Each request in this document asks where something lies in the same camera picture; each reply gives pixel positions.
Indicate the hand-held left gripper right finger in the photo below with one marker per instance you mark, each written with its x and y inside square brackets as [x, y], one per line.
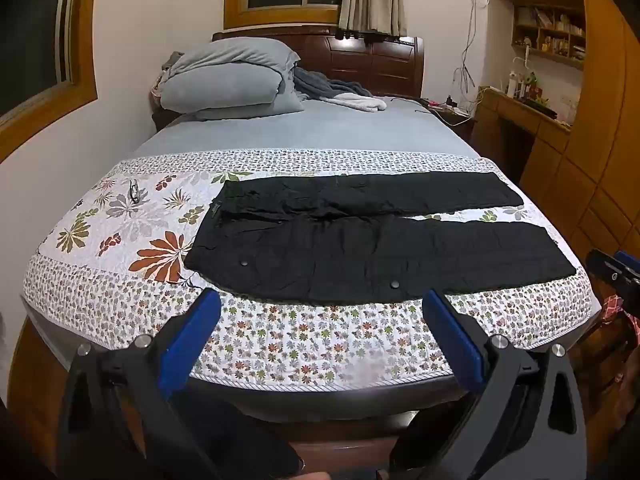
[452, 340]

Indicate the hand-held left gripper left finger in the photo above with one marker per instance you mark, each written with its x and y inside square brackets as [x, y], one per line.
[192, 340]

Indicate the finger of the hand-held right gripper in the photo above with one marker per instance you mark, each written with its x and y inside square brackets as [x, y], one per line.
[607, 266]

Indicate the black pants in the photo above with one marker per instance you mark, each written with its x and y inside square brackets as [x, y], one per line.
[350, 255]

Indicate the red plaid cloth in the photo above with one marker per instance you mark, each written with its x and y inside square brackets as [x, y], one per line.
[614, 307]

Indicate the white floral quilt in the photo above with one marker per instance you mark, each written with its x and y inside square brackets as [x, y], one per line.
[125, 270]

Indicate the eyeglasses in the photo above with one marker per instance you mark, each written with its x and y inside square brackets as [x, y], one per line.
[134, 192]

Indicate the wooden desk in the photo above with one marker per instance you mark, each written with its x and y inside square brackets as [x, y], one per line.
[525, 120]

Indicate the white bottle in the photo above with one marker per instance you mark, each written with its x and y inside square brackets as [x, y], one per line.
[511, 85]

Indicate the wooden nightstand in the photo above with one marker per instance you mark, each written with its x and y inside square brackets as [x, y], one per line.
[457, 122]

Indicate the grey-blue pillow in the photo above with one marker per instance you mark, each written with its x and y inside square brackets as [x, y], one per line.
[220, 92]

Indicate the blue bed sheet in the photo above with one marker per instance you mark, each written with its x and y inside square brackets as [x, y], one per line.
[325, 125]

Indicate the white towel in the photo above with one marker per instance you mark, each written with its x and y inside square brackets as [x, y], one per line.
[360, 103]

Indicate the pink floral cloth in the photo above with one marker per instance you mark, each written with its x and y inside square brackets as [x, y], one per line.
[160, 87]

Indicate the dark grey blanket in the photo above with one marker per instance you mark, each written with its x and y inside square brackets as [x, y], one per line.
[320, 85]

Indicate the wooden headboard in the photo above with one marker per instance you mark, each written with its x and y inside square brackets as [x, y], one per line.
[380, 62]

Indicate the wide wooden framed window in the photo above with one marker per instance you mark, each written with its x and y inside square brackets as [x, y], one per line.
[40, 35]

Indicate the wooden bed frame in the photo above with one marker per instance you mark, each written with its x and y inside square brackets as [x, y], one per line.
[350, 425]

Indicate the wooden wall shelf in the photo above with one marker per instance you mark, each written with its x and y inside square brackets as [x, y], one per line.
[550, 30]

